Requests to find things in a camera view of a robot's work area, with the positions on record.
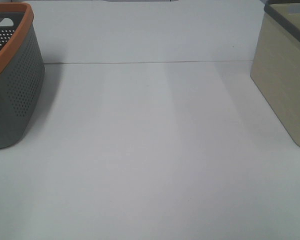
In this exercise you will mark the grey perforated basket orange rim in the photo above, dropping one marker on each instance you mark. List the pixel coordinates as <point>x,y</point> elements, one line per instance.
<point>22,71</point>

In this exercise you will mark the beige basket grey rim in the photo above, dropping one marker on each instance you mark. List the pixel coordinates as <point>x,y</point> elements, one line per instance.
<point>276,65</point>

